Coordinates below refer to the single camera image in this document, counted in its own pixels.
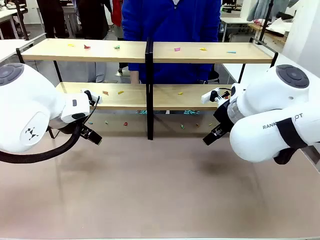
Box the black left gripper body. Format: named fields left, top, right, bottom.
left=73, top=119, right=93, bottom=139

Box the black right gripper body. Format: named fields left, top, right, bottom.
left=212, top=99, right=236, bottom=134

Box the person's right hand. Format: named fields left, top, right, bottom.
left=129, top=70, right=140, bottom=86

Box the white table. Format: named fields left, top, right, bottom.
left=0, top=32, right=48, bottom=63
left=221, top=51, right=320, bottom=87
left=221, top=16, right=253, bottom=43
left=0, top=8, right=28, bottom=41

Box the wooden two-tier shelf unit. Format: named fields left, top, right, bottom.
left=16, top=37, right=151, bottom=141
left=148, top=36, right=279, bottom=141

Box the wooden work table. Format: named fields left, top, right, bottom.
left=249, top=22, right=288, bottom=46

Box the person in blue sweater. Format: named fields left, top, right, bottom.
left=121, top=0, right=222, bottom=85

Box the black stand pole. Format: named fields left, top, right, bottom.
left=258, top=0, right=274, bottom=45

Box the white bag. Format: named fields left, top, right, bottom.
left=266, top=16, right=296, bottom=35

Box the bystander in dark coat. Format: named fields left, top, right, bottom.
left=75, top=0, right=112, bottom=83

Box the grey metal table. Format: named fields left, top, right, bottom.
left=62, top=6, right=81, bottom=38

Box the grey hanging garment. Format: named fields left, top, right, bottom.
left=247, top=0, right=300, bottom=23

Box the bystander in black clothes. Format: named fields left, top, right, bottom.
left=36, top=0, right=66, bottom=39

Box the bystander in red jacket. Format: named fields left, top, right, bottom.
left=110, top=0, right=131, bottom=77

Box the black chair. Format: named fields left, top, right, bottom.
left=13, top=0, right=30, bottom=41

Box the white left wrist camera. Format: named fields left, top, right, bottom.
left=80, top=89, right=101, bottom=107

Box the black braided cable sleeve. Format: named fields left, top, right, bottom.
left=0, top=121, right=85, bottom=165

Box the black velcro strap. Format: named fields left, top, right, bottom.
left=276, top=117, right=309, bottom=151

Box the black cable bundle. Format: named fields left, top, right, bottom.
left=273, top=147, right=297, bottom=165

